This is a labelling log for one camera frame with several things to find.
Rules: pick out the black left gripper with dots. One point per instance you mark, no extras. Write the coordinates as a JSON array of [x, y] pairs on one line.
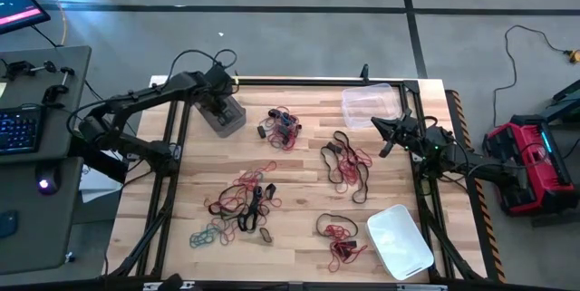
[[215, 103]]

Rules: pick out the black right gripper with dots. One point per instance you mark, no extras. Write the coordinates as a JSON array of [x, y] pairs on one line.
[[403, 139]]

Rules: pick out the grey translucent plastic basket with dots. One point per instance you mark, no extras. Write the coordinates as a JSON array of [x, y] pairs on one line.
[[238, 123]]

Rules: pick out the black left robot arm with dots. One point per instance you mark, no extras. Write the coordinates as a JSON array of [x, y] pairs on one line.
[[136, 96]]

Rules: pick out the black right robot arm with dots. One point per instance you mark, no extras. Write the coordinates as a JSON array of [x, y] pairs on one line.
[[471, 161]]

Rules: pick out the blue thin rubber band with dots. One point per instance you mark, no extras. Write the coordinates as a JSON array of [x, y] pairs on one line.
[[284, 119]]

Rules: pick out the clear plastic basket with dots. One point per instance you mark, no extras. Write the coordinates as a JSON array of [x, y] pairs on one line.
[[362, 109]]

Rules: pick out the white plastic basket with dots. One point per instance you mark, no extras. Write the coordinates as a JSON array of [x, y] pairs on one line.
[[399, 241]]

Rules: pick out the yellow black hazard strip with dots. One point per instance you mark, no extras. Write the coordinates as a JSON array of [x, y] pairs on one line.
[[485, 218]]

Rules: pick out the white paper sheet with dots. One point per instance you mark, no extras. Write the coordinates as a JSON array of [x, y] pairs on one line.
[[97, 187]]

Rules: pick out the red black tool case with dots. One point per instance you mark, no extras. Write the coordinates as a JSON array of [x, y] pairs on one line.
[[544, 177]]

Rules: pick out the black screw clamp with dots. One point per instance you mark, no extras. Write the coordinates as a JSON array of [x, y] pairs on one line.
[[53, 94], [18, 68]]

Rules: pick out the dark green cart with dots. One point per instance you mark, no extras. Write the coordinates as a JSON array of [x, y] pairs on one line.
[[568, 100]]

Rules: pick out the yellow plug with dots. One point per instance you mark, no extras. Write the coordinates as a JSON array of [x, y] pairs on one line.
[[573, 56]]

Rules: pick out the black computer mouse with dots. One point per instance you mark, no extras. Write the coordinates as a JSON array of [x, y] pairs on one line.
[[47, 182]]

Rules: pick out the black backlit keyboard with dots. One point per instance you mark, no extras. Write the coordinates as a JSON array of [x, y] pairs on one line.
[[18, 130]]

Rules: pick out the small white desk clip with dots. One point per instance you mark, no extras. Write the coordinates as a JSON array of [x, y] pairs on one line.
[[69, 257]]

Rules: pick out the grey desk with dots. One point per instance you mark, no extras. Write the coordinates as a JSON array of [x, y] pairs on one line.
[[45, 236]]

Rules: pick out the computer monitor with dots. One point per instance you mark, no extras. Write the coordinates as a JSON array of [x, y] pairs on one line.
[[18, 5]]

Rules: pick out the dark blue pad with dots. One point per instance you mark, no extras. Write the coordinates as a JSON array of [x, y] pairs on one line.
[[6, 224]]

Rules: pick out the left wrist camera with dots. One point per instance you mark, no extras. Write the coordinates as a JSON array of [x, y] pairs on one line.
[[219, 77]]

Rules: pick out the black table edge bracket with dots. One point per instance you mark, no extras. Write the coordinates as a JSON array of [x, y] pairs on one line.
[[364, 72]]

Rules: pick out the silver metal bracket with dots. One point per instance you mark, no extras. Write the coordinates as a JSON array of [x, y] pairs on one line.
[[149, 286], [421, 288]]

